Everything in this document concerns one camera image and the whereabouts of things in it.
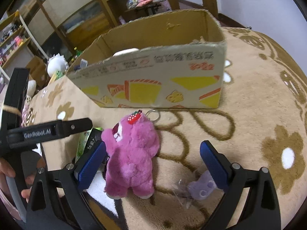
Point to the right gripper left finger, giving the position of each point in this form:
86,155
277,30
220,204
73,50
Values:
44,210

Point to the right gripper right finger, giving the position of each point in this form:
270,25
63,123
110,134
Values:
261,208

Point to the pink bear plush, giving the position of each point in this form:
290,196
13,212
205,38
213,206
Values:
131,145

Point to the green tissue pack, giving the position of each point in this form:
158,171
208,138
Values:
87,140

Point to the white fluffy plush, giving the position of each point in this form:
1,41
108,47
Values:
55,64

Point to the left side open shelf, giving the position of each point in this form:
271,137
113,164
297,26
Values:
15,40

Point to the wooden sliding wardrobe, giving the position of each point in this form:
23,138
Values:
61,26

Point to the printed cardboard box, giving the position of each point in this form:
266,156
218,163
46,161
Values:
169,60

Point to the small cluttered table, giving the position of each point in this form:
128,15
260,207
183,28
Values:
150,7

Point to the small purple plush keychain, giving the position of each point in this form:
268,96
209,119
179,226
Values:
203,187

